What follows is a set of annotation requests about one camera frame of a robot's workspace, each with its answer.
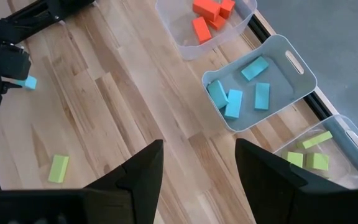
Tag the blue cube block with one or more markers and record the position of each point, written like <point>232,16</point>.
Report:
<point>30,83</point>

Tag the green rectangular block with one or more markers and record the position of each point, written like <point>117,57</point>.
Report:
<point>294,158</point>
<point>315,140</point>
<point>58,168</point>

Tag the orange rectangular block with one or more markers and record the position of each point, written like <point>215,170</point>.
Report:
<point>207,9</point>
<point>202,30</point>
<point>218,24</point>
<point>227,8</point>

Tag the blue rectangular block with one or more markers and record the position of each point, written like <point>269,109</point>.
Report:
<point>262,96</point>
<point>233,104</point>
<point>254,69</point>
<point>217,93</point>

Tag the frosted translucent storage bin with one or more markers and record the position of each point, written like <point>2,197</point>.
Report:
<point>179,46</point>

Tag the white opaque storage bin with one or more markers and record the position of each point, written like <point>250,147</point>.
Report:
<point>300,84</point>

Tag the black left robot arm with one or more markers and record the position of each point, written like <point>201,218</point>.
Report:
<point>42,12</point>

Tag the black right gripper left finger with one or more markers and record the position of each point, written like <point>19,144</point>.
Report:
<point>73,208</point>

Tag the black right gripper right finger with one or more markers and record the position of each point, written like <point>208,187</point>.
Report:
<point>306,205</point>

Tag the green cube block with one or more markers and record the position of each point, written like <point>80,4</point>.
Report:
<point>317,161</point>

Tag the clear storage bin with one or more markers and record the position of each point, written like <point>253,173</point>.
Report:
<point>353,168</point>

